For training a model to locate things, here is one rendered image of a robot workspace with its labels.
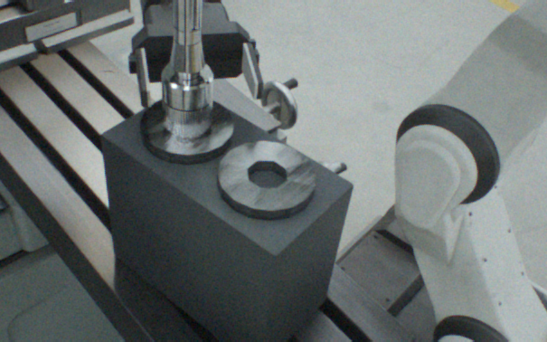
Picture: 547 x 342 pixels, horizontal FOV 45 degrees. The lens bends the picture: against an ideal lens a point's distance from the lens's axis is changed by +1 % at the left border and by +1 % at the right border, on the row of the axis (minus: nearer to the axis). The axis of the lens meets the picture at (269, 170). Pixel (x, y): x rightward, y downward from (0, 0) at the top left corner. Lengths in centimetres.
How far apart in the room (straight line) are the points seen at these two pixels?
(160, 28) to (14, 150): 34
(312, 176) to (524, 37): 29
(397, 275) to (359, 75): 161
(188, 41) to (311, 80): 213
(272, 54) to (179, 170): 222
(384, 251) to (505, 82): 57
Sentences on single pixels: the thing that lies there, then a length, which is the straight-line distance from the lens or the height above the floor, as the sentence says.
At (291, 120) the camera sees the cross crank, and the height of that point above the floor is 64.
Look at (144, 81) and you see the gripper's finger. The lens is 62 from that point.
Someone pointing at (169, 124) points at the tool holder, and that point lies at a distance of 62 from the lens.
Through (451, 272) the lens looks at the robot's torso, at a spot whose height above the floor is 80.
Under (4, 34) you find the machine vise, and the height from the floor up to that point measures 99.
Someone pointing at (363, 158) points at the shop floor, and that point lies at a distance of 236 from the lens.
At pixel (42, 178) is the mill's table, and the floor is 94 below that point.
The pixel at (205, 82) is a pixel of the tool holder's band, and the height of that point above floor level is 120.
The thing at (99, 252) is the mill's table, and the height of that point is 94.
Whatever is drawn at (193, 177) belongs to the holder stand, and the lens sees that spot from 60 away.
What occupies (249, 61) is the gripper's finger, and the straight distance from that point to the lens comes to 65.
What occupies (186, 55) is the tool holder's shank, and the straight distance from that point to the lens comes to 57.
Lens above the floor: 155
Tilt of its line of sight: 44 degrees down
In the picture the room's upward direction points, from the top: 7 degrees clockwise
